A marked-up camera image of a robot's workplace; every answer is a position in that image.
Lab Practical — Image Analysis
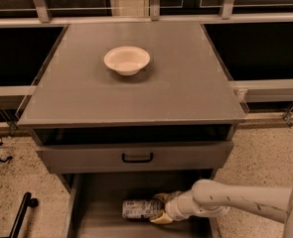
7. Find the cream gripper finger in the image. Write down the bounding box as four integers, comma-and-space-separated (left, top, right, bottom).
149, 210, 173, 224
154, 190, 181, 203

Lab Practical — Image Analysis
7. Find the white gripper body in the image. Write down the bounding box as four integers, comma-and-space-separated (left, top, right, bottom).
165, 190, 195, 221

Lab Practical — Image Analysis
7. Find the blue labelled plastic bottle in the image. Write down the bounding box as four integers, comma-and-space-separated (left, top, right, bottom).
122, 199, 163, 219

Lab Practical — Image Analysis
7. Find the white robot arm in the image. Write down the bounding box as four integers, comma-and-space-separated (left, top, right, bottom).
150, 179, 293, 238

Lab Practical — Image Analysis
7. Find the grey top drawer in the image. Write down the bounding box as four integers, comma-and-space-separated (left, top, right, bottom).
36, 141, 233, 174

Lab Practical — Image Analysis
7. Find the open grey middle drawer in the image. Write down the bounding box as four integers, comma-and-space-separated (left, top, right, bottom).
62, 171, 220, 238

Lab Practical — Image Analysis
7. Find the grey drawer cabinet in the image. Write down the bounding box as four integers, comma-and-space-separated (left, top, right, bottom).
16, 20, 247, 238

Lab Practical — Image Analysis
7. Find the black stand leg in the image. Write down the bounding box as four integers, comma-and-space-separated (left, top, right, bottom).
8, 192, 39, 238

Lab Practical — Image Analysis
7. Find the white bowl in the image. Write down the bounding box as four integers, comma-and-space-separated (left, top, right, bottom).
103, 47, 150, 76

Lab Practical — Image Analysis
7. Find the metal window railing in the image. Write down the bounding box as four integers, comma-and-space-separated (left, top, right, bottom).
0, 0, 293, 27

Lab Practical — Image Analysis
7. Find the black drawer handle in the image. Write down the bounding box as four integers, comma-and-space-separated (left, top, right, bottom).
121, 153, 154, 164

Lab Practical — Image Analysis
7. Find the clear acrylic bracket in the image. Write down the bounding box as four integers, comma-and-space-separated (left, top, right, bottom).
229, 81, 249, 114

